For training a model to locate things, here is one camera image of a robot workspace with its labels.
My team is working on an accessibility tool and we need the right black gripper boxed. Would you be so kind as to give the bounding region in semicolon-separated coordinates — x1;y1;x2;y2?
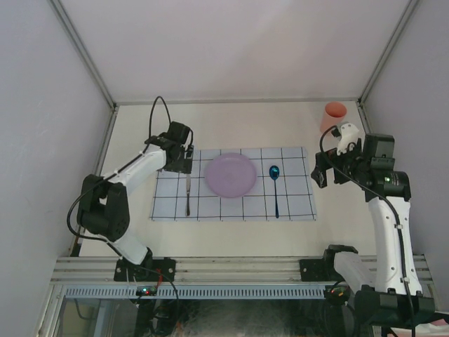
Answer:
310;138;368;187

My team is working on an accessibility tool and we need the silver table knife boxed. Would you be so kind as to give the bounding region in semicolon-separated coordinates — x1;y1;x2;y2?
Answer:
185;174;192;217

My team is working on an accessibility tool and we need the blue checkered cloth placemat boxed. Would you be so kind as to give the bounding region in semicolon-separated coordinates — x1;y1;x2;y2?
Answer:
150;147;317;222

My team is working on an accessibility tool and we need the blue metallic spoon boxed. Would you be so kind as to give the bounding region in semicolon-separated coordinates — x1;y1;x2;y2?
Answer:
269;165;280;218

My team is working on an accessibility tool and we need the purple plastic plate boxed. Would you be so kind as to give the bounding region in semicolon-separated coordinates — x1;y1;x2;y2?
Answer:
204;153;257;199

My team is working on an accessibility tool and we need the pink plastic cup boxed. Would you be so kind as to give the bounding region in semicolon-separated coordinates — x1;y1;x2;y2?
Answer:
320;102;347;133

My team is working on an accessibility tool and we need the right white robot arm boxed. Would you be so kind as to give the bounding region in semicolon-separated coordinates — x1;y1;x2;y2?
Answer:
311;126;435;331

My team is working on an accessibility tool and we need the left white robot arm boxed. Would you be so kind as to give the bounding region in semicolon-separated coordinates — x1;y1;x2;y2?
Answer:
74;121;194;281

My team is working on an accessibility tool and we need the grey bin with cloths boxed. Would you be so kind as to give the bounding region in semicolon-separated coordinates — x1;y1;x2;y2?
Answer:
369;312;448;337

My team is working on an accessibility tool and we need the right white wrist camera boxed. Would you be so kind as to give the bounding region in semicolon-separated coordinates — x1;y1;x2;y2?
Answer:
332;121;359;156

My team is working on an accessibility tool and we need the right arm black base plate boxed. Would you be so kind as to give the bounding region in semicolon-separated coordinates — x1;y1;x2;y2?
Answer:
299;258;334;282

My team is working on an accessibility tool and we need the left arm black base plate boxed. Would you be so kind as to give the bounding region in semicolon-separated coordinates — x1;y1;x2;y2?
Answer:
114;258;176;282

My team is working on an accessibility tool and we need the aluminium front frame rail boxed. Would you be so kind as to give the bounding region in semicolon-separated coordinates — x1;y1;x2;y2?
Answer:
51;255;433;284

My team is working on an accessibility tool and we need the blue slotted cable duct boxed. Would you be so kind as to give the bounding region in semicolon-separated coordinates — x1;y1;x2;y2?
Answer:
65;284;326;300

